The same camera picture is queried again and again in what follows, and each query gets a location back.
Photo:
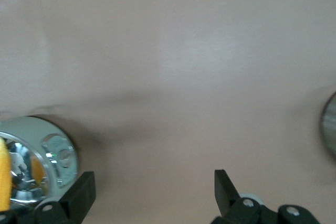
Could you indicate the stainless steel cooking pot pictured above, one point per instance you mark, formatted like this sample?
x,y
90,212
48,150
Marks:
x,y
60,140

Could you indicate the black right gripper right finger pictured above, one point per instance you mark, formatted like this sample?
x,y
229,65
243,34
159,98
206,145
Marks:
x,y
225,190

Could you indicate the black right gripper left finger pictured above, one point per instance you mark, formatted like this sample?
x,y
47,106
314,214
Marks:
x,y
78,195

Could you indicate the glass pot lid with knob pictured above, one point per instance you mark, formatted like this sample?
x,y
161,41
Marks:
x,y
329,127

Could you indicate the yellow corn cob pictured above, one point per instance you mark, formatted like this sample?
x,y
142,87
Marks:
x,y
4,176

